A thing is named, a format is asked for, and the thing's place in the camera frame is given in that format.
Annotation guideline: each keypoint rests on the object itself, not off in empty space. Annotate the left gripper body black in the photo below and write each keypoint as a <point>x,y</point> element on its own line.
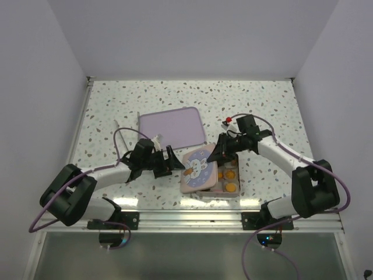
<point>157,163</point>

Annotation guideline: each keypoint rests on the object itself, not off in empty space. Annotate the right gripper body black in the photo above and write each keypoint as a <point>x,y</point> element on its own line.
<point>233,144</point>

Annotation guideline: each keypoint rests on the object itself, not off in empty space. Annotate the metal cookie tin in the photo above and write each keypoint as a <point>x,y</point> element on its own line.
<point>228,182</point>

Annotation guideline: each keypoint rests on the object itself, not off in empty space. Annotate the metal tin lid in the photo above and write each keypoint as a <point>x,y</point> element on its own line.
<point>199,174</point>

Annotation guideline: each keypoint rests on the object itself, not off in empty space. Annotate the metal tongs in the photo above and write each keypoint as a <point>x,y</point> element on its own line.
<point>126,138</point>

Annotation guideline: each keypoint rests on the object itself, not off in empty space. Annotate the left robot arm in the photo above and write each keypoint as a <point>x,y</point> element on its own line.
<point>69,198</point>

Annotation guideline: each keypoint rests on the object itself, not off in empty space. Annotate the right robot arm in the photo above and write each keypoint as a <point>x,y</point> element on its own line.
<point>313,185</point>

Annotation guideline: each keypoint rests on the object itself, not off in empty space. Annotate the purple plastic tray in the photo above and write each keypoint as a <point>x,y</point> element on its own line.
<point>179,128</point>

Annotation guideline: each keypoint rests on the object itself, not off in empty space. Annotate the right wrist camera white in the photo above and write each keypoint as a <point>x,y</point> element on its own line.
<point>229,128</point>

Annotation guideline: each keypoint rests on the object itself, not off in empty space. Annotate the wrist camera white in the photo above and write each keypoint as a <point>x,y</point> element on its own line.
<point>229,128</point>
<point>157,142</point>

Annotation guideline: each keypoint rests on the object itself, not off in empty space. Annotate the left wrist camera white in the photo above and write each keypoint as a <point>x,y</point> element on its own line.
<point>157,142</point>

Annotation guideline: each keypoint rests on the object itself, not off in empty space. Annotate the aluminium rail front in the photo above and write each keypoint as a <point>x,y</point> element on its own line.
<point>225,221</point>

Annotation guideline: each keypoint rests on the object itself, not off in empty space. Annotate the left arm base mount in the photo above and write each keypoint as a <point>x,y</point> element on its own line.
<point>130,219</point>

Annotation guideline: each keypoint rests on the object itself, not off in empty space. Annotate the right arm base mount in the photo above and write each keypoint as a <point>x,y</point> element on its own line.
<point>254,221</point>

